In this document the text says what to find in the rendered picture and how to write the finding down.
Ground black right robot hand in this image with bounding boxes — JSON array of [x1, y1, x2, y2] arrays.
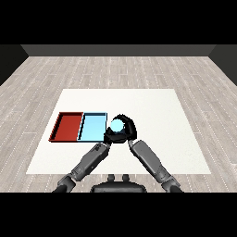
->
[[109, 113, 139, 142]]

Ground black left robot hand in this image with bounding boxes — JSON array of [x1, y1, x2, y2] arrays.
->
[[103, 129, 130, 146]]

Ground small blue can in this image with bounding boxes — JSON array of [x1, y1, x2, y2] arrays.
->
[[109, 118, 126, 134]]

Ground light blue shallow open box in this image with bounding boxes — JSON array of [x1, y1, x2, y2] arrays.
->
[[76, 111, 108, 143]]

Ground red shallow open box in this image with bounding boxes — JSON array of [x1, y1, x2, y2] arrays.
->
[[48, 111, 85, 143]]

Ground dark grey robot body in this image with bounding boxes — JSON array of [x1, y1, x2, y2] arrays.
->
[[90, 174, 148, 193]]

